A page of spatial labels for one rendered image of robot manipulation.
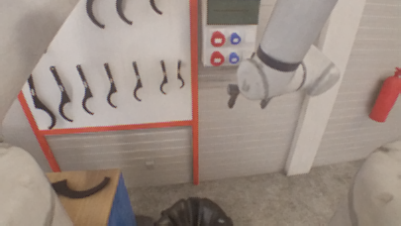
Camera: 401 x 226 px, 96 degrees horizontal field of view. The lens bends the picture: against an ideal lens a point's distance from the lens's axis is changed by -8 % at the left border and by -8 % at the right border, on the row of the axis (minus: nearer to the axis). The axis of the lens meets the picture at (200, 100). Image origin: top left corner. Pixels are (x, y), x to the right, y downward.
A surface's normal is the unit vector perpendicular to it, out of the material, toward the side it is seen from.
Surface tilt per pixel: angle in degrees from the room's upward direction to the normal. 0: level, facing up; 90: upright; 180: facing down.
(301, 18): 105
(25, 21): 65
